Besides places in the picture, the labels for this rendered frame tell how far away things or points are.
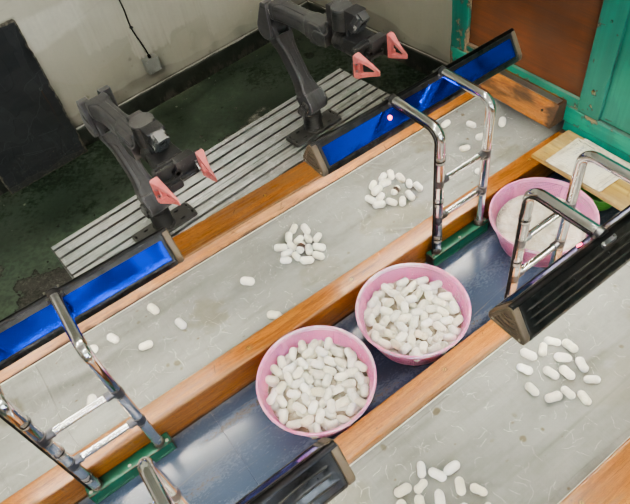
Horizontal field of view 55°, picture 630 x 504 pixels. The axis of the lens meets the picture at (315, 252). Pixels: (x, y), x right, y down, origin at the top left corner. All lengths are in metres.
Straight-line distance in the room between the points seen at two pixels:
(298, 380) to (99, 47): 2.39
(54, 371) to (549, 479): 1.13
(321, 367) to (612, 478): 0.61
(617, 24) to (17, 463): 1.69
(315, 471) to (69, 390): 0.80
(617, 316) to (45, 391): 1.33
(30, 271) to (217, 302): 1.58
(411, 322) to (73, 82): 2.42
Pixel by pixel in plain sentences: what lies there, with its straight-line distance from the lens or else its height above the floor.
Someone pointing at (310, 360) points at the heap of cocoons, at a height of 0.74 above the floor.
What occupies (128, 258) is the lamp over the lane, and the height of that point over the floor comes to 1.10.
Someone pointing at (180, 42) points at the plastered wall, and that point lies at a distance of 3.59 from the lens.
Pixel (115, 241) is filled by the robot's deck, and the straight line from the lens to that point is 1.90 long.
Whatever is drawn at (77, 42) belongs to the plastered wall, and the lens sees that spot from 3.33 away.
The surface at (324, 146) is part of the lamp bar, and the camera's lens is 1.32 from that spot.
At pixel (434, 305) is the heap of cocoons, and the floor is 0.74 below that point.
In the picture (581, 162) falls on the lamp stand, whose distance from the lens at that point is 1.30.
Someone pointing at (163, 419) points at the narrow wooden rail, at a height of 0.76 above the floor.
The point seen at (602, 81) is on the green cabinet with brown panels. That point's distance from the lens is 1.75.
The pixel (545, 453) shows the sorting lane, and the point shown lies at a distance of 1.31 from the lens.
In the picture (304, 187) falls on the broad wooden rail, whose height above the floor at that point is 0.76.
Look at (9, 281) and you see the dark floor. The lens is 3.02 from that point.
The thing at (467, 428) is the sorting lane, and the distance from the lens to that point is 1.31.
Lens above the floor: 1.94
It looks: 49 degrees down
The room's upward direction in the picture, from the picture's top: 12 degrees counter-clockwise
